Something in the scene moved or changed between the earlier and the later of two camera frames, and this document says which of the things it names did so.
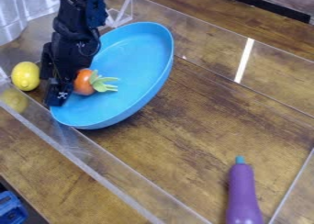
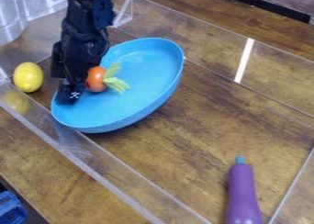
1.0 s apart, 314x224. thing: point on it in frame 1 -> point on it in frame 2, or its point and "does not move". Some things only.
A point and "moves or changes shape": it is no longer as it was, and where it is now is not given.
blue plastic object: x=12 y=210 does not move
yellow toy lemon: x=26 y=75 does not move
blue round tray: x=135 y=55 moves or changes shape
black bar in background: x=269 y=6 does not move
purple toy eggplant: x=242 y=208 does not move
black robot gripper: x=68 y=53 -> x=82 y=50
